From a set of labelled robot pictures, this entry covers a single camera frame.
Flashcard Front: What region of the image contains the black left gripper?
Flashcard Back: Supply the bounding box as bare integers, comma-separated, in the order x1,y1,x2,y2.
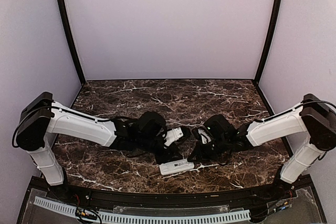
137,132,183,166

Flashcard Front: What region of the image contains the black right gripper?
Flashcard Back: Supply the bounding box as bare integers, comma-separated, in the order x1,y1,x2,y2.
187,136,229,163

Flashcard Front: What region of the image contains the white remote control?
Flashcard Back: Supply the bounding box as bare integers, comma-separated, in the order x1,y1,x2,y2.
159,161,191,176

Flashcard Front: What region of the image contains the white battery compartment cover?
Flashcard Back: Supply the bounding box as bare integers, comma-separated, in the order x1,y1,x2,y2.
173,159,194,169

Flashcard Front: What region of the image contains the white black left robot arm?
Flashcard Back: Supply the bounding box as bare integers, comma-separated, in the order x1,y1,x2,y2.
12,92,188,201

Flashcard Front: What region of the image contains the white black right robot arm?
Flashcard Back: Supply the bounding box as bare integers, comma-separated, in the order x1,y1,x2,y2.
187,93,335,200

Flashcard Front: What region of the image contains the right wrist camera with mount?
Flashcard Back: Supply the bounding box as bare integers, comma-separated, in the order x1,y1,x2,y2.
192,127,214,145

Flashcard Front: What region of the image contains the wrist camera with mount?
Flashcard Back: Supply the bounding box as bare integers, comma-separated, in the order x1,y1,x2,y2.
192,127,214,145
164,126,191,147

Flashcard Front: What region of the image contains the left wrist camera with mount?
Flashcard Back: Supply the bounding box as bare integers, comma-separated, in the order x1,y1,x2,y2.
164,126,191,147

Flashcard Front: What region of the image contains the white slotted cable duct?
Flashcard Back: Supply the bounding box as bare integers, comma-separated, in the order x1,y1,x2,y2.
34,196,251,223

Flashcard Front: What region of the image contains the black front table rail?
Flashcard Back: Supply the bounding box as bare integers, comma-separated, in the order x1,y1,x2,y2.
38,179,297,209

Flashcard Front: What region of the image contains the black right corner frame post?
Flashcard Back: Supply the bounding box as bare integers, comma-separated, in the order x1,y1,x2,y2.
254,0,281,86

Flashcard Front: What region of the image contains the black corner frame post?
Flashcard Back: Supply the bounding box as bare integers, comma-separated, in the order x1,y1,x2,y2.
57,0,86,85
254,0,281,86

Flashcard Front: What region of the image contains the black left corner frame post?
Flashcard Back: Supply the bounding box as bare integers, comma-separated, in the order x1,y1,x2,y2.
57,0,86,85

